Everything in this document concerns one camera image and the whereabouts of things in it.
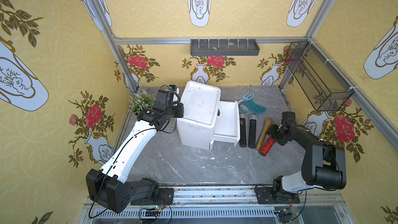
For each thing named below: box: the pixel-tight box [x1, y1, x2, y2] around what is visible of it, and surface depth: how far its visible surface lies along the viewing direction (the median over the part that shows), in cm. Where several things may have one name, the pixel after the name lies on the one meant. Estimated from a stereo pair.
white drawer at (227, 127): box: [212, 100, 241, 148], surface depth 91 cm
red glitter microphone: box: [259, 135, 276, 157], surface depth 88 cm
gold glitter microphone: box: [256, 117, 273, 150], surface depth 95 cm
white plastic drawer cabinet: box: [176, 80, 221, 150], surface depth 82 cm
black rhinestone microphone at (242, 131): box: [239, 113, 247, 148], surface depth 93 cm
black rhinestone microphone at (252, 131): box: [248, 113, 258, 149], surface depth 96 cm
